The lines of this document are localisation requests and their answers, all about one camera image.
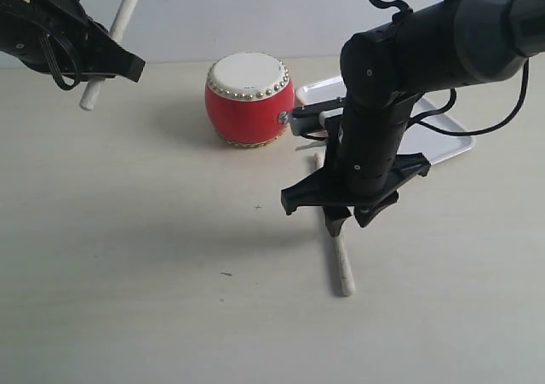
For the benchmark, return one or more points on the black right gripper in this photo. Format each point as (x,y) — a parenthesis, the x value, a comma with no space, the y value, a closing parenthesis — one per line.
(363,168)

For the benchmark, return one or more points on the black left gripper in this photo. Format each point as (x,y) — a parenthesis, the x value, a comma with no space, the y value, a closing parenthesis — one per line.
(54,37)

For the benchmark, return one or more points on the wooden drumstick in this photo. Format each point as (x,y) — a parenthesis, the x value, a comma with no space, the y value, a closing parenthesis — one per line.
(341,269)
(119,25)

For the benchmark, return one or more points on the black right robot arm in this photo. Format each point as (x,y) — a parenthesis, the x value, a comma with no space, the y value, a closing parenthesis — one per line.
(386,71)

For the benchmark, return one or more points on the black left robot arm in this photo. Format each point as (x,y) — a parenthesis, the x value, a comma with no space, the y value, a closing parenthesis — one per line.
(58,38)

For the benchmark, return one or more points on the small red drum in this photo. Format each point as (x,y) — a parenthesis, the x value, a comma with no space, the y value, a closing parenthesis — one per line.
(248,98)

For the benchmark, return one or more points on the white rectangular plastic tray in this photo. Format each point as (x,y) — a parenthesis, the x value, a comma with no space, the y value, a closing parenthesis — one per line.
(436,147)

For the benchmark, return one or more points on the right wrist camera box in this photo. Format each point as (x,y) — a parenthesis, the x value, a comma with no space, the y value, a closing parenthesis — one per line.
(311,118)

